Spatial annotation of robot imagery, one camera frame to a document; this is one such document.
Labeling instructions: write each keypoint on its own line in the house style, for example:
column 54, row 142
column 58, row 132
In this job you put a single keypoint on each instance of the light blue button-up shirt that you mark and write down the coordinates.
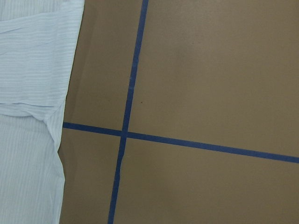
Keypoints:
column 38, row 40

